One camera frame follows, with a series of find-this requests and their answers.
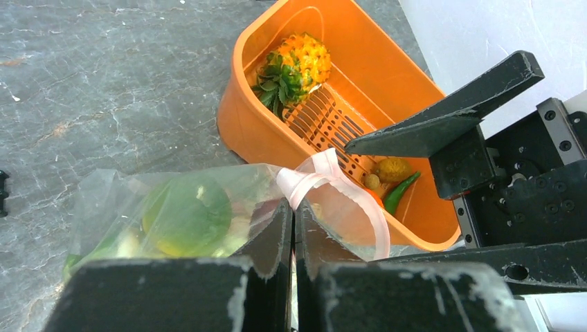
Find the orange toy carrot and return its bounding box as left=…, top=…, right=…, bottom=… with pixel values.
left=365, top=189, right=384, bottom=208

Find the orange plastic basket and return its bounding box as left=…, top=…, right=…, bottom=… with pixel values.
left=217, top=1, right=460, bottom=261

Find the green toy cucumber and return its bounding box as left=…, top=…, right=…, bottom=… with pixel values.
left=383, top=172, right=421, bottom=215

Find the orange toy pineapple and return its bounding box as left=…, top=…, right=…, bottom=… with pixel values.
left=251, top=33, right=332, bottom=120

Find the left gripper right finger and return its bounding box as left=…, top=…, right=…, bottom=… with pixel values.
left=295, top=201, right=525, bottom=331

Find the small olive toy ball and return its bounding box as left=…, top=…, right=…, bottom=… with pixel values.
left=363, top=174, right=381, bottom=190

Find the small yellow toy fruit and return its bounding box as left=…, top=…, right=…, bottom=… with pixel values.
left=372, top=157, right=413, bottom=183

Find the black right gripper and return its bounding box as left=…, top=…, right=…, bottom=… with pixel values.
left=345, top=50, right=586, bottom=295

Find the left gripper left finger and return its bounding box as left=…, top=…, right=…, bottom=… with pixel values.
left=45, top=199, right=294, bottom=331

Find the yellow green toy mango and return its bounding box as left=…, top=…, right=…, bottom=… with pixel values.
left=141, top=174, right=233, bottom=257

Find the clear dotted zip top bag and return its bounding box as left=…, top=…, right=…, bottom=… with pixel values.
left=62, top=148, right=390, bottom=279

